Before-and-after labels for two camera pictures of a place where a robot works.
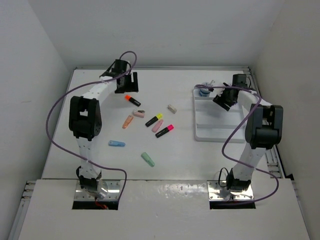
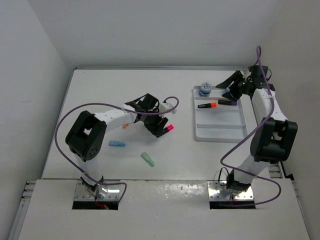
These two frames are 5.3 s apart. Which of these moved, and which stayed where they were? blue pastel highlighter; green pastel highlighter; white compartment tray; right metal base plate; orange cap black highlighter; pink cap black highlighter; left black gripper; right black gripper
Moved: right black gripper; left black gripper; orange cap black highlighter
Stayed: green pastel highlighter; blue pastel highlighter; right metal base plate; white compartment tray; pink cap black highlighter
